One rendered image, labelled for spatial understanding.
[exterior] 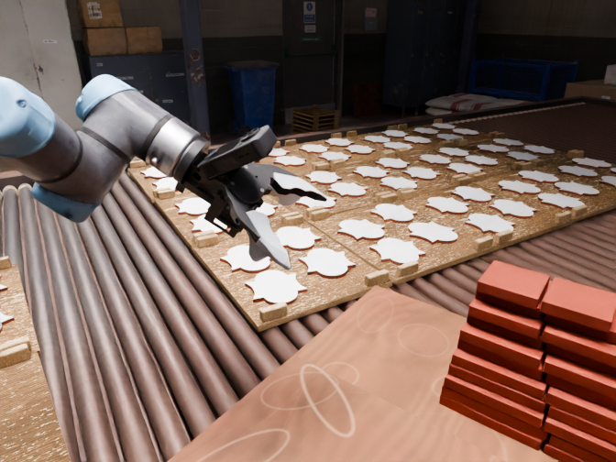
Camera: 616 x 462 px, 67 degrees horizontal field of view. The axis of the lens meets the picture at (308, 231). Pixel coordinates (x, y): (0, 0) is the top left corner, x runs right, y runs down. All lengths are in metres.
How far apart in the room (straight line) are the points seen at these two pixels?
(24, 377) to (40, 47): 4.81
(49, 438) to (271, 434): 0.36
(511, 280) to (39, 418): 0.72
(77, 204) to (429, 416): 0.52
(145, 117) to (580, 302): 0.57
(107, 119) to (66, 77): 4.97
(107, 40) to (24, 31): 0.80
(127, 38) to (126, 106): 5.21
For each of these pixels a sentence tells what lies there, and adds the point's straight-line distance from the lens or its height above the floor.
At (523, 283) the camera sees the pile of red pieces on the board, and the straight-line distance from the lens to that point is 0.62.
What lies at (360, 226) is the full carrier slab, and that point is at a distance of 1.36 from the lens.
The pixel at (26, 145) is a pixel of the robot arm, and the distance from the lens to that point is 0.55.
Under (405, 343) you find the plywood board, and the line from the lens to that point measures 0.76.
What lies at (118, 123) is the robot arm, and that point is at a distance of 0.66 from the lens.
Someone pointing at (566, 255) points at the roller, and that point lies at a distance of 1.45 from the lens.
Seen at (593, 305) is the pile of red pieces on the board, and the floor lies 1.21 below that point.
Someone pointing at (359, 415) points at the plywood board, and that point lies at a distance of 0.64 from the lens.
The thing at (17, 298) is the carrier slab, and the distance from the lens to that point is 1.22.
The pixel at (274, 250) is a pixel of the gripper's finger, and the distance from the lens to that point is 0.61.
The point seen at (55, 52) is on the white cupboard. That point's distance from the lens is 5.60.
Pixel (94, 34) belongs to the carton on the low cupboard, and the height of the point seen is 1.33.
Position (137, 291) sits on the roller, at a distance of 1.17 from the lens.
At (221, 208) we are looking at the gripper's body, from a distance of 0.66.
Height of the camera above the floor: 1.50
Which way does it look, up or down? 25 degrees down
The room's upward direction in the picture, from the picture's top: straight up
